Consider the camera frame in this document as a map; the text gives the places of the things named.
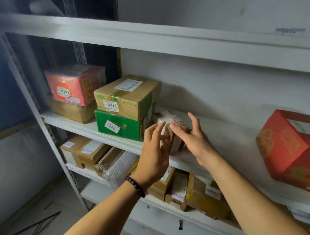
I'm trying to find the black tripod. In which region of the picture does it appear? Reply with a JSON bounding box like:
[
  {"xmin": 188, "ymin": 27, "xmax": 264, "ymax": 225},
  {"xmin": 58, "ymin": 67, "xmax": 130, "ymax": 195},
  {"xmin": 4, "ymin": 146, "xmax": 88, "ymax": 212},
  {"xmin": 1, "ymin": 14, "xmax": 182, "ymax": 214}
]
[{"xmin": 12, "ymin": 210, "xmax": 62, "ymax": 235}]

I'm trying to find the person's left hand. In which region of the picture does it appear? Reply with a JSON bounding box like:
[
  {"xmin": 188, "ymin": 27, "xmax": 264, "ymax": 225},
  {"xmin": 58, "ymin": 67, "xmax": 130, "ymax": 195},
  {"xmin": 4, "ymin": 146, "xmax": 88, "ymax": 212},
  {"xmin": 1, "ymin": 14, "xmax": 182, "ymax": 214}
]
[{"xmin": 130, "ymin": 121, "xmax": 170, "ymax": 192}]

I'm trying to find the red printed cardboard box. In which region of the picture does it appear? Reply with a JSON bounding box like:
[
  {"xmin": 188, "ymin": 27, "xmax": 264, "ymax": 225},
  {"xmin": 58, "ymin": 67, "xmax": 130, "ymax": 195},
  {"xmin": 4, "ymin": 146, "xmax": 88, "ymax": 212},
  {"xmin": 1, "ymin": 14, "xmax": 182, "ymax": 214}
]
[{"xmin": 256, "ymin": 109, "xmax": 310, "ymax": 192}]

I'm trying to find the row of parcels shelf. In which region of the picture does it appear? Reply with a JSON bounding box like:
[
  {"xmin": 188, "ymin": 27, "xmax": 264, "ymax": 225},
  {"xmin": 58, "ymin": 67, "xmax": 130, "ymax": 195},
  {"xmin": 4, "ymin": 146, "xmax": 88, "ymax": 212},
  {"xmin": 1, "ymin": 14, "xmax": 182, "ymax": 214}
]
[{"xmin": 60, "ymin": 134, "xmax": 233, "ymax": 221}]

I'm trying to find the dark green cardboard box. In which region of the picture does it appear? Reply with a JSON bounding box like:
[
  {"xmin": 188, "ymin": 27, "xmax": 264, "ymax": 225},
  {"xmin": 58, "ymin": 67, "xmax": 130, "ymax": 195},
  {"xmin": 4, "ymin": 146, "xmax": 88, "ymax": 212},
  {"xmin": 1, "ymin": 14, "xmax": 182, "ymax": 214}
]
[{"xmin": 94, "ymin": 74, "xmax": 162, "ymax": 121}]

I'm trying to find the brown box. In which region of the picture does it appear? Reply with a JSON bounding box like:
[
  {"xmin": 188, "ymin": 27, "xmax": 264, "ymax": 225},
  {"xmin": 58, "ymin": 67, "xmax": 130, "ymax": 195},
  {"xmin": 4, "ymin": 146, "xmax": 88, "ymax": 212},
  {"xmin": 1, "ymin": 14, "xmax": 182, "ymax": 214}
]
[{"xmin": 49, "ymin": 97, "xmax": 97, "ymax": 124}]

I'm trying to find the person's left forearm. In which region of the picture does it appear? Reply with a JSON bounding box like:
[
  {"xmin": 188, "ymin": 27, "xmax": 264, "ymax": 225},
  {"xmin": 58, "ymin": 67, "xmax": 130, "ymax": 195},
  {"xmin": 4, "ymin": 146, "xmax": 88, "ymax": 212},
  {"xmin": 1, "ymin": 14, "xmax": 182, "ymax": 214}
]
[{"xmin": 64, "ymin": 181, "xmax": 143, "ymax": 235}]

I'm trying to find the person's right forearm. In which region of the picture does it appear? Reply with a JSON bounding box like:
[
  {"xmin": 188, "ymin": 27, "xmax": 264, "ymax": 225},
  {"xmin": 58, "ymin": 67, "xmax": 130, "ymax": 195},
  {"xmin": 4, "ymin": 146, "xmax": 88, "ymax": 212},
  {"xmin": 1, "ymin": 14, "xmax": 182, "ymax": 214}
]
[{"xmin": 206, "ymin": 155, "xmax": 310, "ymax": 235}]

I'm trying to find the plain green cardboard box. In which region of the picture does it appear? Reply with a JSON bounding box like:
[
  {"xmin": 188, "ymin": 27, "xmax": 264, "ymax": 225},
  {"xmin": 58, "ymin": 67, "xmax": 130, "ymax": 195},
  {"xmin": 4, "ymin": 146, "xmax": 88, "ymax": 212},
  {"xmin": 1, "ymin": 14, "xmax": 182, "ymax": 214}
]
[{"xmin": 94, "ymin": 104, "xmax": 155, "ymax": 142}]

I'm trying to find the pink red box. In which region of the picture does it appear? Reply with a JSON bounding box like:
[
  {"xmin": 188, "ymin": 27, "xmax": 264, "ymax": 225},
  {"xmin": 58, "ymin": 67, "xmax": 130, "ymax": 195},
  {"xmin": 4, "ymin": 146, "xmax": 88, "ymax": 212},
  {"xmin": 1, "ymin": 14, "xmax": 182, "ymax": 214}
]
[{"xmin": 44, "ymin": 64, "xmax": 107, "ymax": 107}]

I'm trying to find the person's right hand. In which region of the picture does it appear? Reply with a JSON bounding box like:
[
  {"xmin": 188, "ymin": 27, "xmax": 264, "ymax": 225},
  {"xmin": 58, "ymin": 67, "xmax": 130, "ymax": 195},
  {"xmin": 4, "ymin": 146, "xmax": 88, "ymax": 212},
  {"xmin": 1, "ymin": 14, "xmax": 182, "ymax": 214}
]
[{"xmin": 169, "ymin": 112, "xmax": 218, "ymax": 170}]

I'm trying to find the white metal shelf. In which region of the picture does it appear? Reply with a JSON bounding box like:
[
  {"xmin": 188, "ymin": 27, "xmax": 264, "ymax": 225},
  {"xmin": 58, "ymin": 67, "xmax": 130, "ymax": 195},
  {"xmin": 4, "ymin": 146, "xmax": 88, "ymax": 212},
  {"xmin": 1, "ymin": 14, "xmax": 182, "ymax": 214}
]
[{"xmin": 0, "ymin": 12, "xmax": 310, "ymax": 235}]

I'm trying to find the dark bead bracelet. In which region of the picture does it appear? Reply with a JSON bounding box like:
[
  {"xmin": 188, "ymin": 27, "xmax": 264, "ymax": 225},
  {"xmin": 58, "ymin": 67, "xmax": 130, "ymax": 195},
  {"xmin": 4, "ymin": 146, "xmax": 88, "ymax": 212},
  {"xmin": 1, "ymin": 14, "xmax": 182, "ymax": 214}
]
[{"xmin": 125, "ymin": 176, "xmax": 146, "ymax": 199}]

